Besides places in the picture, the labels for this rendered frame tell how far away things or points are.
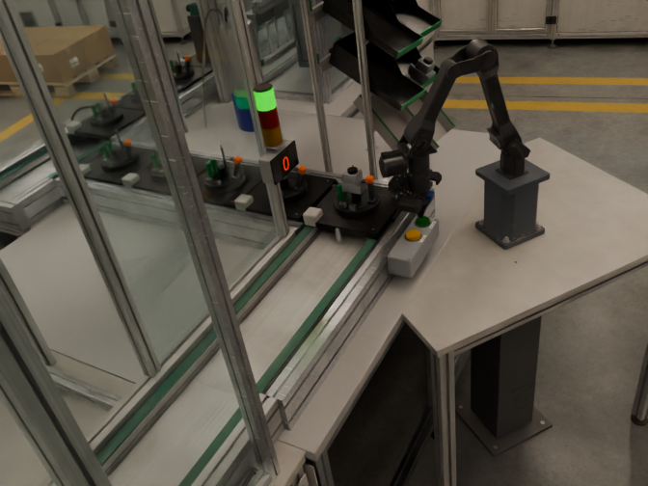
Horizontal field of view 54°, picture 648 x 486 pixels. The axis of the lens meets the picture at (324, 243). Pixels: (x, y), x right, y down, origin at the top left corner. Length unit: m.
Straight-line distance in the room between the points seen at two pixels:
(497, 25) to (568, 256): 4.10
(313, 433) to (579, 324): 1.73
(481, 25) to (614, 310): 3.38
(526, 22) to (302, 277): 4.33
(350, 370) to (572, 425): 1.21
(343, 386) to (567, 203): 0.96
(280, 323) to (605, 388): 1.49
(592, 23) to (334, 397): 4.68
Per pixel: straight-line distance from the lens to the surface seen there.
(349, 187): 1.86
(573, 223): 2.01
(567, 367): 2.76
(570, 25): 5.78
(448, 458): 2.00
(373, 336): 1.63
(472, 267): 1.82
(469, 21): 5.83
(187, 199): 0.93
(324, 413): 1.48
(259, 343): 1.58
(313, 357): 1.46
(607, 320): 2.99
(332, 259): 1.79
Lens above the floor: 1.99
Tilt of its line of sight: 35 degrees down
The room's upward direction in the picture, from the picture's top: 9 degrees counter-clockwise
